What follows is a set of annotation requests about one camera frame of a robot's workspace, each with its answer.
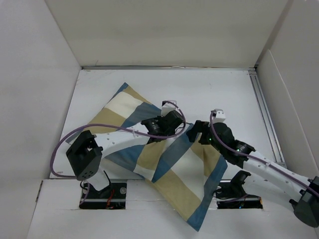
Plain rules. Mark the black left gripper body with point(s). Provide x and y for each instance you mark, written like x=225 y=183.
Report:
x=171 y=133

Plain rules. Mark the plaid beige blue pillowcase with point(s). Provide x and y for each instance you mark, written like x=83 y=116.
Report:
x=185 y=173

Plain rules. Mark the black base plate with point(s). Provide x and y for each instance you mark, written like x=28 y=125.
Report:
x=228 y=197
x=111 y=198

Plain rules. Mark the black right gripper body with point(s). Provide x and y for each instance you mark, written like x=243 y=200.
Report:
x=204 y=127

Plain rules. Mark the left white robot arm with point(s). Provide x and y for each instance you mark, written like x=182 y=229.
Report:
x=86 y=152

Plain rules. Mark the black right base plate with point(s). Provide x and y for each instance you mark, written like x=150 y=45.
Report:
x=228 y=197

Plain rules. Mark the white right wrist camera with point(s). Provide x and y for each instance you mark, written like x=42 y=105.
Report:
x=218 y=115

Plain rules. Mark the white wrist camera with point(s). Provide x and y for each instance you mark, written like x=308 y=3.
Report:
x=218 y=115
x=168 y=106

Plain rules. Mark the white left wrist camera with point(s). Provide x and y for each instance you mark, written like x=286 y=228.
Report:
x=168 y=106

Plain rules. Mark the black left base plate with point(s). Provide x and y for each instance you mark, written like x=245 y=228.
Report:
x=111 y=198

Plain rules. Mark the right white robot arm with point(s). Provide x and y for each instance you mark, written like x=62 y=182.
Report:
x=260 y=176

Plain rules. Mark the aluminium rail right side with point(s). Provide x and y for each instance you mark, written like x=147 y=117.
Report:
x=272 y=136

